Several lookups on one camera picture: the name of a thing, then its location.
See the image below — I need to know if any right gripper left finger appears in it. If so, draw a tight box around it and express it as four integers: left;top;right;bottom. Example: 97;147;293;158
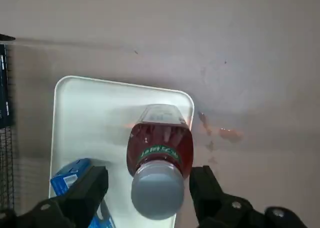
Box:
0;165;110;228

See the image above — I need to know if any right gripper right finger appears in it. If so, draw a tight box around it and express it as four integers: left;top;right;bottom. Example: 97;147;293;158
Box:
188;164;310;228

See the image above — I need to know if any blue Oreo cookie box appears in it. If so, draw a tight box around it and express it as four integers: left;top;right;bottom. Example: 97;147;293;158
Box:
49;157;117;228

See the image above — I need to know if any red tea bottle white cap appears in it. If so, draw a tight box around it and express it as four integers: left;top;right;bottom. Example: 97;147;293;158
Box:
126;104;195;220

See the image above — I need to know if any black wire shelf rack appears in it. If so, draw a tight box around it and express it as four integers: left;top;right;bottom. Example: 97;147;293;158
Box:
0;34;17;211

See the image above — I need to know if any white plastic tray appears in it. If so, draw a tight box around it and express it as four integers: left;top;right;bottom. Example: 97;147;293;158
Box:
48;75;195;228

